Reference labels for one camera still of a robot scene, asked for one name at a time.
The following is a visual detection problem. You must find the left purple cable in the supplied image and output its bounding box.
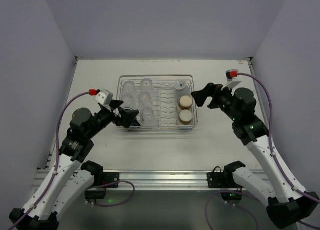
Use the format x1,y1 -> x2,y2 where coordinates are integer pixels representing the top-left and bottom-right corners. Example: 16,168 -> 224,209
9,89 -> 101,227

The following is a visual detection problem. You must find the purple cable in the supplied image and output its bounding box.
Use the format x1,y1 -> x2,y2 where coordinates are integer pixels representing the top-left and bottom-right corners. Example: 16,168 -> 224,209
229,70 -> 320,228
9,89 -> 101,227

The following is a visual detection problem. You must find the wire dish rack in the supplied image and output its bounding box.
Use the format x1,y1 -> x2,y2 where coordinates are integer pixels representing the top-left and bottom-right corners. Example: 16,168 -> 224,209
116,74 -> 198,131

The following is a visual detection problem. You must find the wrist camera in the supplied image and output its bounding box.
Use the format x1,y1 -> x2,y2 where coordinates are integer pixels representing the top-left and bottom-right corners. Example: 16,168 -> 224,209
94,89 -> 114,106
222,69 -> 242,91

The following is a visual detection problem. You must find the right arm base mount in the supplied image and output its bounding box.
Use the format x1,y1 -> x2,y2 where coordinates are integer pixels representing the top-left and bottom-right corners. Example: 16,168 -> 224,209
206,161 -> 246,205

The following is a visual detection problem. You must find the cream brown cup front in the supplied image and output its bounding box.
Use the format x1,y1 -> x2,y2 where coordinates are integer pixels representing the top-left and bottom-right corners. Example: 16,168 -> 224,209
177,109 -> 193,125

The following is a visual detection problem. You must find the clear glass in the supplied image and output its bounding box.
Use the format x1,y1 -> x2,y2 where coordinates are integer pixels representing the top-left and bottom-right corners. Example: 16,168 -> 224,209
138,91 -> 154,108
140,78 -> 155,93
122,80 -> 137,95
140,106 -> 157,126
121,93 -> 138,109

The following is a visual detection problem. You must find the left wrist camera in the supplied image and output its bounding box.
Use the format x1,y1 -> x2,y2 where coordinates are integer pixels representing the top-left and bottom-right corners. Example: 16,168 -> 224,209
94,89 -> 114,106

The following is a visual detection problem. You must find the dark blue ceramic cup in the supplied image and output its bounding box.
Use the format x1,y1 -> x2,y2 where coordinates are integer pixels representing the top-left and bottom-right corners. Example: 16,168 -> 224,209
123,107 -> 142,128

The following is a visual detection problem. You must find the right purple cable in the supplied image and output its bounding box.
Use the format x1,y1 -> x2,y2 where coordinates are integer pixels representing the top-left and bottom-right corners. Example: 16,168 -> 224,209
229,70 -> 320,228

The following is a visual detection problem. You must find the cream brown cup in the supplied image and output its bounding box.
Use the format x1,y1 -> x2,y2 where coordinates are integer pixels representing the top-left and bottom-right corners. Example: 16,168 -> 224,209
177,109 -> 193,125
177,95 -> 193,113

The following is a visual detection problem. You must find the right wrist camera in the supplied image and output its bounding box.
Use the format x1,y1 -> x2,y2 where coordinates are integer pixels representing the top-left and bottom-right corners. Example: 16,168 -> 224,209
222,69 -> 242,91

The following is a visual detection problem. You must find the aluminium mounting rail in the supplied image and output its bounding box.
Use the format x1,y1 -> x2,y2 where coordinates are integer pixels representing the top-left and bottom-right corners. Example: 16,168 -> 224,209
31,169 -> 271,193

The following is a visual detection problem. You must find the light blue footed cup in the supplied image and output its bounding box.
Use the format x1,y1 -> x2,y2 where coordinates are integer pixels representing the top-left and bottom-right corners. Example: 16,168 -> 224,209
174,79 -> 191,103

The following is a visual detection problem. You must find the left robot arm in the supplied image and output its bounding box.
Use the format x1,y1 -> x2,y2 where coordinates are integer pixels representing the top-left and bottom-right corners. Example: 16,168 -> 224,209
9,100 -> 139,230

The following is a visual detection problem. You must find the cream brown cup rear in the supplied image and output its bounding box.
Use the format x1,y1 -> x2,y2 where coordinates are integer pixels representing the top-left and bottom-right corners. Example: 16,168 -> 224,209
177,95 -> 193,113

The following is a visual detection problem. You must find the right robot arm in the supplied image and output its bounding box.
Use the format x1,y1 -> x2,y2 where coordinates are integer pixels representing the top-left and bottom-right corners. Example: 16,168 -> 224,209
191,83 -> 320,229

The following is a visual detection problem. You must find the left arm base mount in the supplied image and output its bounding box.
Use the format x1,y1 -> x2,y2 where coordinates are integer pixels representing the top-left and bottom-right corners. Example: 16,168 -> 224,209
80,161 -> 120,203

